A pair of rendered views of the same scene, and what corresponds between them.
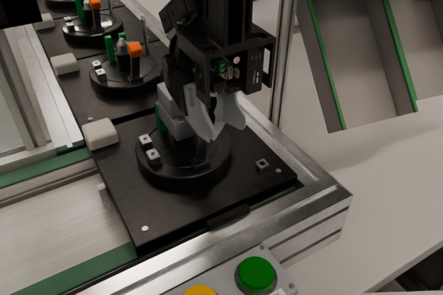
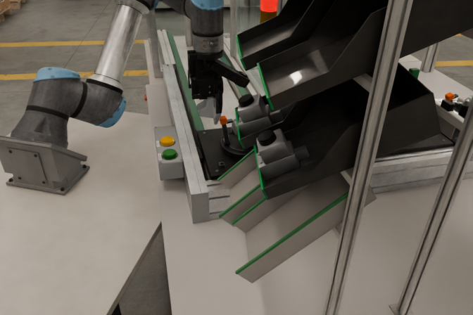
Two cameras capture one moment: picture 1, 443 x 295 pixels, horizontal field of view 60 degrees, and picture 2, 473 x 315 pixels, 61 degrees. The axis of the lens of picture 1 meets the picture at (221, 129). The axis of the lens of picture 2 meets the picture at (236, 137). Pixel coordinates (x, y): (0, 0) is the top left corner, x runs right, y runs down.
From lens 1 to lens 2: 1.14 m
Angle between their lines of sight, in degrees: 81
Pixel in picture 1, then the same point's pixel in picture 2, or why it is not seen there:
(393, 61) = (253, 197)
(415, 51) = (279, 233)
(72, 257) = not seen: hidden behind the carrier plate
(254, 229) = (191, 162)
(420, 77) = (260, 243)
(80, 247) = not seen: hidden behind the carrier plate
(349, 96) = (245, 189)
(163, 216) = (207, 137)
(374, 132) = (279, 290)
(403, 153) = (248, 295)
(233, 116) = (206, 112)
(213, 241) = (191, 149)
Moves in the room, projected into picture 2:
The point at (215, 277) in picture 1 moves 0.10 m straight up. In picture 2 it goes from (176, 147) to (173, 117)
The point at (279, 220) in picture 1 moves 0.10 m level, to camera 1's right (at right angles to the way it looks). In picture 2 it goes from (190, 167) to (175, 190)
